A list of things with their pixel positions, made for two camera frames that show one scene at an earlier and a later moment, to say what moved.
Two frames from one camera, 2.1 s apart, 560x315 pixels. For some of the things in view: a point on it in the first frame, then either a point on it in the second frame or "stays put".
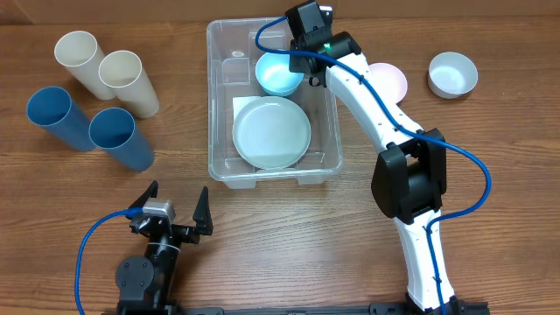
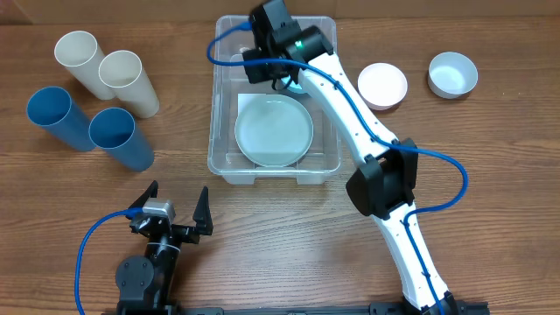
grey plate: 271,133 stays put
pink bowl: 390,79 stays put
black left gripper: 201,216 stays put
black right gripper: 293,65 → 253,73
